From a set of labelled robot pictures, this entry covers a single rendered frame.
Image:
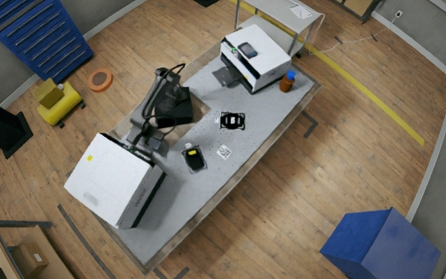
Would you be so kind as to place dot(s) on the brown bottle with blue cap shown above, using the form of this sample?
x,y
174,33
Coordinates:
x,y
286,84

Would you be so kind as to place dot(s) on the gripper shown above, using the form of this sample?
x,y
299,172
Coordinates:
x,y
143,141

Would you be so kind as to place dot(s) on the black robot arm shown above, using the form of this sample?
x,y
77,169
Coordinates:
x,y
147,105

